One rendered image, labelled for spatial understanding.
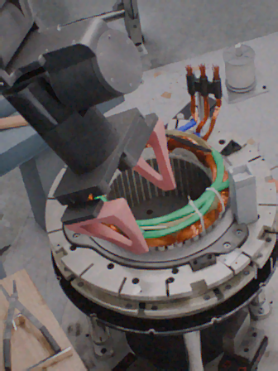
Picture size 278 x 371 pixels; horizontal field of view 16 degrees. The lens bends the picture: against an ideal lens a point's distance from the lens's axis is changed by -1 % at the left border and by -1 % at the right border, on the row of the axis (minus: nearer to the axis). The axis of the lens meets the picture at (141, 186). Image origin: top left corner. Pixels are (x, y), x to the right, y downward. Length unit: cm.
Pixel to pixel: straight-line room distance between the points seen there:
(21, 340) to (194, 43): 213
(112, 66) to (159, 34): 254
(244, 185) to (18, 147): 42
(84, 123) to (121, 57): 8
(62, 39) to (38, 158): 78
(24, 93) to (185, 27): 253
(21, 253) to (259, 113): 53
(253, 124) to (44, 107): 107
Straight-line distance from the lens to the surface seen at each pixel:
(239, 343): 155
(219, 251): 133
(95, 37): 85
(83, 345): 163
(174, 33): 339
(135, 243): 97
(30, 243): 181
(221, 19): 343
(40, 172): 165
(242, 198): 132
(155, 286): 131
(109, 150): 93
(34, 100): 90
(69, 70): 86
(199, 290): 133
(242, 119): 195
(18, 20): 89
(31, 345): 132
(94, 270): 134
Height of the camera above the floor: 214
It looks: 47 degrees down
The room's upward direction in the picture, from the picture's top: 10 degrees counter-clockwise
